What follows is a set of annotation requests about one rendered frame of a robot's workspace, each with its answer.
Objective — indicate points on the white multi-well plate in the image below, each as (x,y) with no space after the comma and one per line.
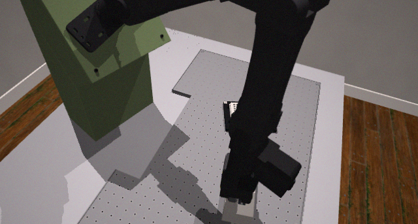
(232,107)

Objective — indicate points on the white button panel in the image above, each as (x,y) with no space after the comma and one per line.
(237,212)

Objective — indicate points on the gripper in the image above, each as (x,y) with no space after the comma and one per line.
(229,183)

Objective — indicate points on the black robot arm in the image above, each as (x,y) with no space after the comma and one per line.
(281,27)

